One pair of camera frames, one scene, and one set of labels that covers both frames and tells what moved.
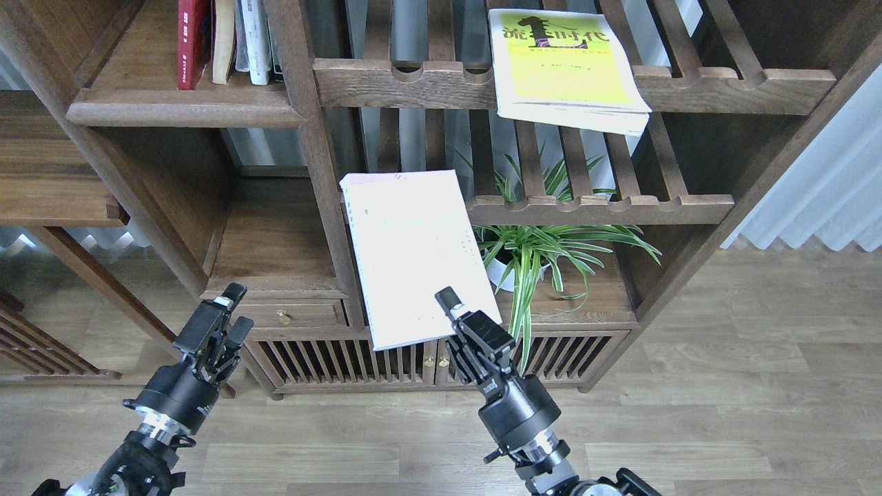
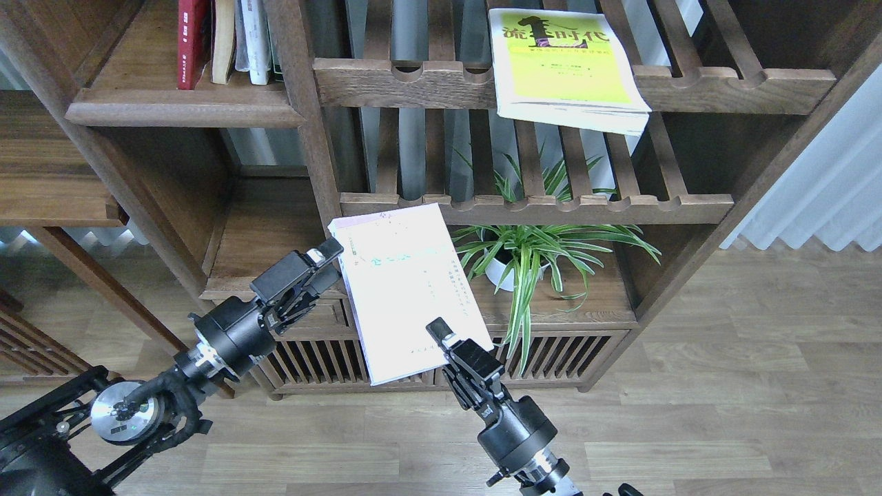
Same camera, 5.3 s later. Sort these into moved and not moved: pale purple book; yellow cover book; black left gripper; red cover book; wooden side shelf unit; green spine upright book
Moved: black left gripper; pale purple book
Not moved: red cover book; wooden side shelf unit; yellow cover book; green spine upright book
